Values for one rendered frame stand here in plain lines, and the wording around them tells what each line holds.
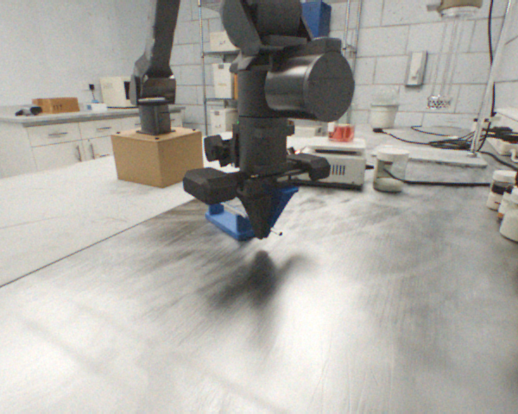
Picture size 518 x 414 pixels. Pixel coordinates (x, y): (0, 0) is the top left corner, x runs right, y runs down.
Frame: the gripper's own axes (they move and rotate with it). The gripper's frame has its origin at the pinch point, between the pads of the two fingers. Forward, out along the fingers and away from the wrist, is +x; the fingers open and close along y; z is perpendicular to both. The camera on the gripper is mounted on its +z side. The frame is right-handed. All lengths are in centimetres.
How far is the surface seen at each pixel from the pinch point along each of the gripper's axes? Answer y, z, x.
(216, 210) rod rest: 0.1, 11.8, 3.3
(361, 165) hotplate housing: -30.9, 7.3, -0.8
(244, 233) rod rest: 0.5, 3.2, 3.8
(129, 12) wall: -98, 366, -95
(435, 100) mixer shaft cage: -74, 15, -12
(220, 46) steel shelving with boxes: -148, 258, -55
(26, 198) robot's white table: 24.8, 41.7, 4.6
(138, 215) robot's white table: 9.9, 20.8, 4.7
